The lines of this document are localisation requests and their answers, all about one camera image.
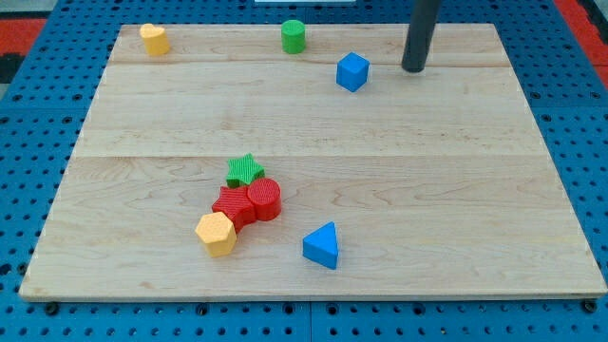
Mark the green cylinder block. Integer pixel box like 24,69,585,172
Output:
281,19,306,54

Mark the red cylinder block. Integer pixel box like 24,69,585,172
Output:
247,178,281,221

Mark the red star block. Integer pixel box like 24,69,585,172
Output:
211,186,257,234

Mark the yellow heart block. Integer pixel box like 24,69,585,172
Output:
140,23,171,56

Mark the green star block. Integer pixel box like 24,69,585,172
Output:
225,153,265,188

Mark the wooden board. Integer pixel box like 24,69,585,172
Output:
20,24,607,302

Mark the blue cube block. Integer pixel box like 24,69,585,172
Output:
335,52,371,92

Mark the blue triangle block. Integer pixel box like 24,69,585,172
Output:
302,221,339,270

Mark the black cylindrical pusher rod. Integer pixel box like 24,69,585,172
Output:
401,0,442,73

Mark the yellow hexagon block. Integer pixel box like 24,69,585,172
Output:
195,212,237,257

